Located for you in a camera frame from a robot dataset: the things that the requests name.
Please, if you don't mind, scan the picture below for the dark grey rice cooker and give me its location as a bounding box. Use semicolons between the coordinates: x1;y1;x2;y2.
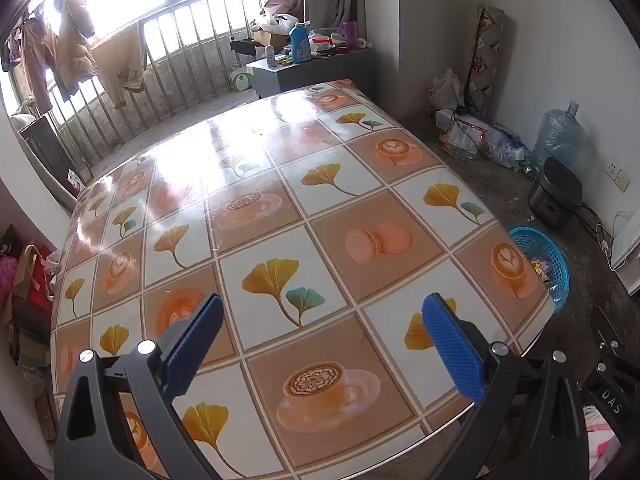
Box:
528;156;583;231

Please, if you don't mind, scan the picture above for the beige garment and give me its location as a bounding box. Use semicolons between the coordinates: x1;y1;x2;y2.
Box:
92;25;148;108

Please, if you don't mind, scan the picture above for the blue detergent bottle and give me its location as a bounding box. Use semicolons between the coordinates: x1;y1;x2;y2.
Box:
289;22;312;63

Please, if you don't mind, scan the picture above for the empty clear water jug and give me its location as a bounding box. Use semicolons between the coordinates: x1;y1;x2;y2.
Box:
531;100;586;173

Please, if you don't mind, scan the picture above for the blue plastic basket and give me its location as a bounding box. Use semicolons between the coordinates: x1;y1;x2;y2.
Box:
508;226;571;313

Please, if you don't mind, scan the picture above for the grey cabinet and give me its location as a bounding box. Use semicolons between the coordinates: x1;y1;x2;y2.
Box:
251;50;377;101

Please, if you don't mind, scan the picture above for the clear printed plastic bag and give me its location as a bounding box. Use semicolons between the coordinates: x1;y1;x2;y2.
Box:
480;120;531;168

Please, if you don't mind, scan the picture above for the white and green paper bag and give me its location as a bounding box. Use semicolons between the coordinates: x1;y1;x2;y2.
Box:
230;62;256;92

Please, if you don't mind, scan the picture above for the pink bag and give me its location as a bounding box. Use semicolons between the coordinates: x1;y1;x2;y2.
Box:
0;255;23;306

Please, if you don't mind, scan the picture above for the red tote bag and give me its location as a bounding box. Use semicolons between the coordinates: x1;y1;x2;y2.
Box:
12;245;56;321

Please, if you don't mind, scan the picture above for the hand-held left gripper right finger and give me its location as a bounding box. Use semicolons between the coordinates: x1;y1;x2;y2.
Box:
421;292;591;480

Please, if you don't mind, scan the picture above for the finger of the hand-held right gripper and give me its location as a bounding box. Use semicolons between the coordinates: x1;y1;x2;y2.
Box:
597;307;640;366

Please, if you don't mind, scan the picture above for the wall socket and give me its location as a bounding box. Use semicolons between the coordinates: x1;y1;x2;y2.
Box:
606;160;631;192

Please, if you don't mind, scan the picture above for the pink cloth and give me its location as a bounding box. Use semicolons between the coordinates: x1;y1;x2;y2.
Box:
585;420;626;480

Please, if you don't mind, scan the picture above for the white water dispenser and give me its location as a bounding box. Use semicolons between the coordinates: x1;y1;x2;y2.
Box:
610;220;640;296

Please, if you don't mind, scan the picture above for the dark wooden cabinet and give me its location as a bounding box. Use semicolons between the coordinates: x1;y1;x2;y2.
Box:
20;115;76;196

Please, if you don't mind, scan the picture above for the black power cable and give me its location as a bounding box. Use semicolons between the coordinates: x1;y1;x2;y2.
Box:
575;204;608;243

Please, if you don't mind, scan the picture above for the rolled patterned mat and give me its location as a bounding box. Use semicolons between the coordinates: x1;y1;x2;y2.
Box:
465;4;507;116

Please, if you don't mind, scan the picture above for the cardboard box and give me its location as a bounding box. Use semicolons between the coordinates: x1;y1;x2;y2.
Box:
252;27;293;48

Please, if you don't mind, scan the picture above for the patterned tablecloth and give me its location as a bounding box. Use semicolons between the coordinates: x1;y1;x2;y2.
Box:
50;79;557;480

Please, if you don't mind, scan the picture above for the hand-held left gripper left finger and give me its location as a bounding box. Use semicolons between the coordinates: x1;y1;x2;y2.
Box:
55;292;226;480

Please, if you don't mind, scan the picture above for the peach down jacket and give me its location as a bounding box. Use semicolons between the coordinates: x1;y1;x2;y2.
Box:
52;0;98;86

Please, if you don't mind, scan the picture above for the crumpled white plastic bag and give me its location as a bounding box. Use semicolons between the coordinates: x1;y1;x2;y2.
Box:
250;10;298;33

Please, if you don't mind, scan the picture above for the dark garment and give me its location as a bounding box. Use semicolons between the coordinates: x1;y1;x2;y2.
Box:
0;30;23;73

